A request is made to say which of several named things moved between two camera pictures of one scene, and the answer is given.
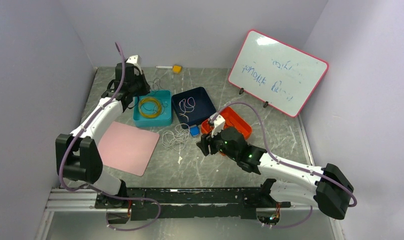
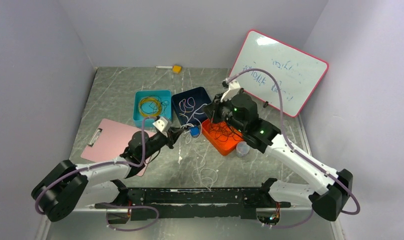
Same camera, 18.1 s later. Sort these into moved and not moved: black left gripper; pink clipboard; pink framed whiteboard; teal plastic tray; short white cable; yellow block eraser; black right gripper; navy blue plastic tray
Moved: black left gripper; black right gripper
Not moved: pink framed whiteboard; pink clipboard; short white cable; navy blue plastic tray; yellow block eraser; teal plastic tray
